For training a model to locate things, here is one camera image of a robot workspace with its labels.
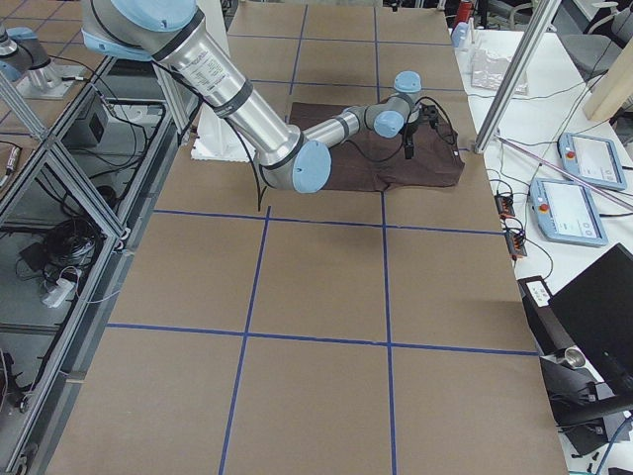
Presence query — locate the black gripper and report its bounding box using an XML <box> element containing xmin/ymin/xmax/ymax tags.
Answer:
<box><xmin>420</xmin><ymin>104</ymin><xmax>439</xmax><ymax>130</ymax></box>

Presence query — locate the dark brown t-shirt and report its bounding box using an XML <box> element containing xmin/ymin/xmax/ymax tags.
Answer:
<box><xmin>286</xmin><ymin>101</ymin><xmax>467</xmax><ymax>194</ymax></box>

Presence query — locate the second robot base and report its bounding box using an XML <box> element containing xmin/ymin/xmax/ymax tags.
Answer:
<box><xmin>1</xmin><ymin>25</ymin><xmax>71</xmax><ymax>100</ymax></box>

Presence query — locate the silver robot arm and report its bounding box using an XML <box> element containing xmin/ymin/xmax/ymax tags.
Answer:
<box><xmin>81</xmin><ymin>0</ymin><xmax>421</xmax><ymax>193</ymax></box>

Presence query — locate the silver foil bag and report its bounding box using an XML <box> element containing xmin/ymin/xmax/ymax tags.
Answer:
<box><xmin>471</xmin><ymin>49</ymin><xmax>512</xmax><ymax>91</ymax></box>

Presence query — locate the blue white bottle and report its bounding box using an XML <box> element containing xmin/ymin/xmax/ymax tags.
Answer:
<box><xmin>451</xmin><ymin>22</ymin><xmax>470</xmax><ymax>49</ymax></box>

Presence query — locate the orange terminal board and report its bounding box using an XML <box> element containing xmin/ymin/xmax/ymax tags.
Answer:
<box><xmin>495</xmin><ymin>193</ymin><xmax>516</xmax><ymax>220</ymax></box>

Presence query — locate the lower teach pendant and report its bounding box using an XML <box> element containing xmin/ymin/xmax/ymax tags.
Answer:
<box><xmin>529</xmin><ymin>178</ymin><xmax>608</xmax><ymax>247</ymax></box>

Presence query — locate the teach pendant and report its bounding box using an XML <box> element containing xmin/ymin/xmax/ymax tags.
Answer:
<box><xmin>558</xmin><ymin>133</ymin><xmax>627</xmax><ymax>191</ymax></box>
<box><xmin>529</xmin><ymin>178</ymin><xmax>608</xmax><ymax>247</ymax></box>

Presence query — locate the upper teach pendant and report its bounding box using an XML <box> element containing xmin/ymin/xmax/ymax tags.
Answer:
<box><xmin>558</xmin><ymin>133</ymin><xmax>627</xmax><ymax>191</ymax></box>

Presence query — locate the wooden beam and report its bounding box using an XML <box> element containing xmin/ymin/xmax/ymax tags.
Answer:
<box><xmin>584</xmin><ymin>0</ymin><xmax>633</xmax><ymax>123</ymax></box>

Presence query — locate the black labelled box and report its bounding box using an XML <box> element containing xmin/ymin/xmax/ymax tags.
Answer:
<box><xmin>517</xmin><ymin>276</ymin><xmax>560</xmax><ymax>354</ymax></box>

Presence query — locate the black monitor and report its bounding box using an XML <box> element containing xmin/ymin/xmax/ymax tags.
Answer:
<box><xmin>550</xmin><ymin>243</ymin><xmax>632</xmax><ymax>394</ymax></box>

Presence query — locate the white power strip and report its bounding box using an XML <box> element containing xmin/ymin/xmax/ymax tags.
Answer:
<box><xmin>41</xmin><ymin>276</ymin><xmax>77</xmax><ymax>308</ymax></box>

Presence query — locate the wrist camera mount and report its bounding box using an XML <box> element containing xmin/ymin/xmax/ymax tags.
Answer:
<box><xmin>403</xmin><ymin>123</ymin><xmax>416</xmax><ymax>159</ymax></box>

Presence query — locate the aluminium frame post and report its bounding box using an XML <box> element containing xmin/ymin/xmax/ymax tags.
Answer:
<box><xmin>474</xmin><ymin>0</ymin><xmax>561</xmax><ymax>153</ymax></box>

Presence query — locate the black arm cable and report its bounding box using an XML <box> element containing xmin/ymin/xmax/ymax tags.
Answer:
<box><xmin>167</xmin><ymin>63</ymin><xmax>271</xmax><ymax>214</ymax></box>

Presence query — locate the black camera stand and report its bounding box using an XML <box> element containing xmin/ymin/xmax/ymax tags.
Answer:
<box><xmin>540</xmin><ymin>357</ymin><xmax>632</xmax><ymax>455</ymax></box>

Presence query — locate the aluminium frame rack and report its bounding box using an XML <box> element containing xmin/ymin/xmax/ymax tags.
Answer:
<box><xmin>1</xmin><ymin>59</ymin><xmax>180</xmax><ymax>474</ymax></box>

